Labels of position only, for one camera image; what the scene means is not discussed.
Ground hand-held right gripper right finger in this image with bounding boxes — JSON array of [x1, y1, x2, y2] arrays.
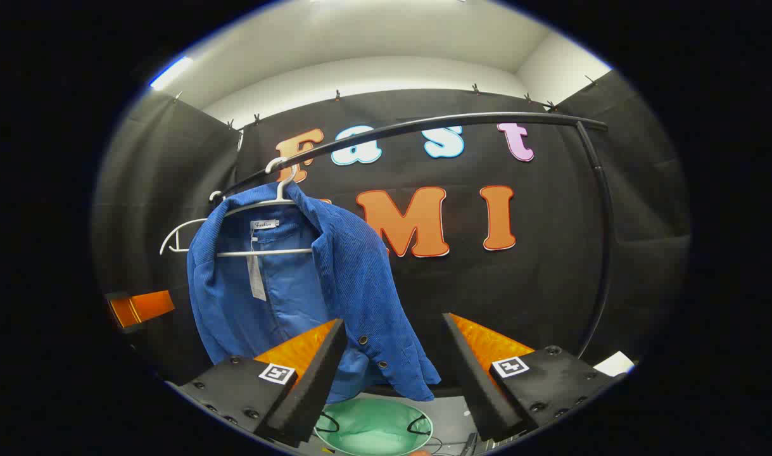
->
[[441, 312, 628, 443]]

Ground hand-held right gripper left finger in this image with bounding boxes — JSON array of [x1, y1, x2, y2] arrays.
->
[[177, 319, 349, 448]]

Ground green laundry hamper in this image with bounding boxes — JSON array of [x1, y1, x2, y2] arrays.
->
[[314, 396, 434, 456]]

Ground blue corduroy jacket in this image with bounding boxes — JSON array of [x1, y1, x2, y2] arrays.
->
[[186, 182, 442, 404]]

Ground white plastic hanger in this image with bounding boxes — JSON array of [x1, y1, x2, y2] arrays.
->
[[212, 156, 315, 258], [160, 190, 225, 256]]

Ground black clothes rack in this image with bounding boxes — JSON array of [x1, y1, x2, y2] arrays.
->
[[215, 112, 616, 358]]

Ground white paper sheet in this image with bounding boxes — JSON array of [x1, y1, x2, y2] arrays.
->
[[593, 350, 636, 378]]

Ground row of backdrop clips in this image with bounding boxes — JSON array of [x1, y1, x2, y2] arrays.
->
[[173, 76, 599, 129]]

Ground black cables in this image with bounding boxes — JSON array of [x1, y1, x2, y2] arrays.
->
[[422, 433, 465, 456]]

